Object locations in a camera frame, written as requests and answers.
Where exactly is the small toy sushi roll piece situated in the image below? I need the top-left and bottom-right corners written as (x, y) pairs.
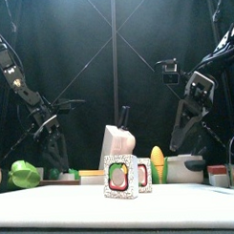
top-left (137, 157), bottom-right (154, 195)

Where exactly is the large toy sushi roll piece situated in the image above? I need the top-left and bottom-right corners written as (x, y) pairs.
top-left (102, 154), bottom-right (139, 201)

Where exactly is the small green toy vegetable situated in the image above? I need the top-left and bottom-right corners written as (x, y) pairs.
top-left (67, 167), bottom-right (81, 181)
top-left (48, 168), bottom-right (62, 181)

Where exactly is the brown wooden tray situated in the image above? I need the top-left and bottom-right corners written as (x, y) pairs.
top-left (39, 178), bottom-right (81, 187)

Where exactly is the green toy lettuce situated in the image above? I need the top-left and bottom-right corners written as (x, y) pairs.
top-left (6, 159), bottom-right (42, 191)

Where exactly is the yellow white toy block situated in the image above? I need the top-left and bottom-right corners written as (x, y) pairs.
top-left (77, 168), bottom-right (107, 187)

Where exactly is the yellow toy corn cob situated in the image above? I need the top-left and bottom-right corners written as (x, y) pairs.
top-left (150, 145), bottom-right (170, 185)

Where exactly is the white toy knife block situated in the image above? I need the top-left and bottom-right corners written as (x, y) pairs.
top-left (96, 123), bottom-right (138, 171)

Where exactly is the red white toy block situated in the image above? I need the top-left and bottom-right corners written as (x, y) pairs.
top-left (206, 163), bottom-right (230, 189)

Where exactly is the white foam mat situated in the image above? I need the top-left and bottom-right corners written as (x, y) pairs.
top-left (0, 178), bottom-right (234, 234)

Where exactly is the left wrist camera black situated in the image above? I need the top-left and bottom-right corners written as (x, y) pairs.
top-left (53, 97), bottom-right (87, 116)

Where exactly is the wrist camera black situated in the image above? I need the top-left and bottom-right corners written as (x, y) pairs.
top-left (53, 97), bottom-right (87, 116)
top-left (155, 57), bottom-right (182, 87)

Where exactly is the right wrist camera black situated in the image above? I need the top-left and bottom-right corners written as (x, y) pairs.
top-left (155, 57), bottom-right (182, 87)

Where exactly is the white toy pot black handle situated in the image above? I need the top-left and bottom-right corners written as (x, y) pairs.
top-left (165, 153), bottom-right (207, 186)

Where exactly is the black toy knife handle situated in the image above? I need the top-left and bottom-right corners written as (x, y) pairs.
top-left (121, 105), bottom-right (132, 131)
top-left (117, 105), bottom-right (127, 129)

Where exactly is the grey vertical frame pole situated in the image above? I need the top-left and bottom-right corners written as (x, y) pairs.
top-left (110, 0), bottom-right (121, 127)

